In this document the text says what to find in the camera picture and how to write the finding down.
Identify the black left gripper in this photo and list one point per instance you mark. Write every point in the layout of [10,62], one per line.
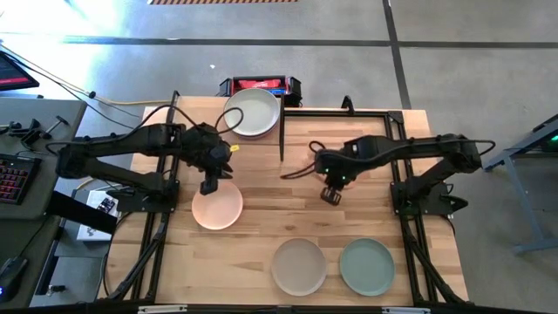
[205,148]

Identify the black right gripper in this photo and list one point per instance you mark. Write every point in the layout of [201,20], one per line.
[344,163]

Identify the peach plate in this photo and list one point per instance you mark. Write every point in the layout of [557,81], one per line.
[218,211]

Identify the beige plate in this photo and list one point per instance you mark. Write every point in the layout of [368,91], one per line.
[298,267]

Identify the green plate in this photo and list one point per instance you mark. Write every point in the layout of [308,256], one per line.
[367,267]

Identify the white plate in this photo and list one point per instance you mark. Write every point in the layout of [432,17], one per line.
[257,113]

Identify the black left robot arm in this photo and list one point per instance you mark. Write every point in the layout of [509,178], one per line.
[113,144]

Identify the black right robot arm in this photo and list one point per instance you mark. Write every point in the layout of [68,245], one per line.
[414,146]

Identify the dark bar clamp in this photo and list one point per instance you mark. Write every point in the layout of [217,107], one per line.
[347,104]

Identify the red and black toolbox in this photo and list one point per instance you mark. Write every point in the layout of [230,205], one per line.
[261,83]

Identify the white booklet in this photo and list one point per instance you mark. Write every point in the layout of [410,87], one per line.
[93,233]

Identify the black flat panel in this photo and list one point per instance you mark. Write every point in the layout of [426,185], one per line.
[78,211]

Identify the black desk clamp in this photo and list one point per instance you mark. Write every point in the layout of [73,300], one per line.
[11,126]
[56,124]
[30,135]

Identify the small black adapter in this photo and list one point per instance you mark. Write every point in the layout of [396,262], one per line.
[56,288]

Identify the black backlit keyboard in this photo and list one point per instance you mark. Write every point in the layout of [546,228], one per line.
[17,179]

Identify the grey desk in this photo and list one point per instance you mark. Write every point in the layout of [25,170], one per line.
[26,109]

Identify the desk with blue-grey legs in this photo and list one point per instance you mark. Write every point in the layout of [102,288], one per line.
[534,247]

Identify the black computer mouse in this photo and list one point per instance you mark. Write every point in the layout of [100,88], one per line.
[11,279]

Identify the black box with green light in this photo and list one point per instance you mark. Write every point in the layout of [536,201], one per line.
[550,146]

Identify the computer monitor with red bar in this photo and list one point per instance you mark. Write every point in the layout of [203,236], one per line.
[13,74]

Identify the black aluminium table frame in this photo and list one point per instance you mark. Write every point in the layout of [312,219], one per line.
[314,113]

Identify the white metal bracket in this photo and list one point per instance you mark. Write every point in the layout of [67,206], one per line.
[161,309]
[405,310]

